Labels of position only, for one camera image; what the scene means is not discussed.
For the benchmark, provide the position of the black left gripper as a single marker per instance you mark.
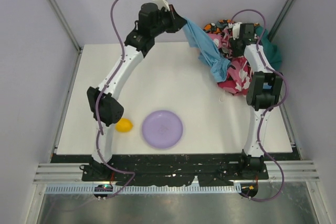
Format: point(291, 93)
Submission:
point(173, 20)

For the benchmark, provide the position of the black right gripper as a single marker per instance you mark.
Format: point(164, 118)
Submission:
point(234, 43)

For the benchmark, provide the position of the light pink navy patterned cloth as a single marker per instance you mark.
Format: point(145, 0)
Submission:
point(226, 49)

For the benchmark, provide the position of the pink red camouflage cloth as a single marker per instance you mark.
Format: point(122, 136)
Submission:
point(238, 73)

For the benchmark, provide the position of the light blue cloth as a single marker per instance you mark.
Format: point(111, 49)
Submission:
point(209, 53)

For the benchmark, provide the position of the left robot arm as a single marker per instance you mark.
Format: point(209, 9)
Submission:
point(104, 104)

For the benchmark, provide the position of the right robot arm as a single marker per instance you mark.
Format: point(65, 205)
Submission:
point(263, 94)

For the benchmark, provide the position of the orange black camouflage cloth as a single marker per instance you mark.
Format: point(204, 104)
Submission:
point(219, 26)

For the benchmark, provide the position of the teal green cloth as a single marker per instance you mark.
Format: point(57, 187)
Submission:
point(271, 51)

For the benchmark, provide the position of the blue plastic cup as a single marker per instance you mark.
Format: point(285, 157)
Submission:
point(266, 86)

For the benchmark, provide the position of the purple plastic plate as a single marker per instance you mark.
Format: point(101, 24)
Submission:
point(162, 129)

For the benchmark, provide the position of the yellow lemon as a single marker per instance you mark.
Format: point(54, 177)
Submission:
point(124, 125)

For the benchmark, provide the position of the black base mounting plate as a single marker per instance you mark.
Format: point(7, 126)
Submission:
point(126, 163)

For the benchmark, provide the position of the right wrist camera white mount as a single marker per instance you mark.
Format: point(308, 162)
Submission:
point(236, 30)

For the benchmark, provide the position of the right aluminium corner post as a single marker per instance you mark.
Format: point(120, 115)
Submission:
point(280, 18)

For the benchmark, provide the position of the aluminium corner post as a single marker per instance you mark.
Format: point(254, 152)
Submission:
point(61, 18)
point(280, 18)

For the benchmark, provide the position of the left aluminium corner post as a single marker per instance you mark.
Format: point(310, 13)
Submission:
point(61, 18)

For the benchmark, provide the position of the aluminium frame rail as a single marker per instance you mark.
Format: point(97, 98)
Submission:
point(43, 172)

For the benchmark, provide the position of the white slotted cable duct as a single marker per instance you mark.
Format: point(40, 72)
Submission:
point(132, 190)

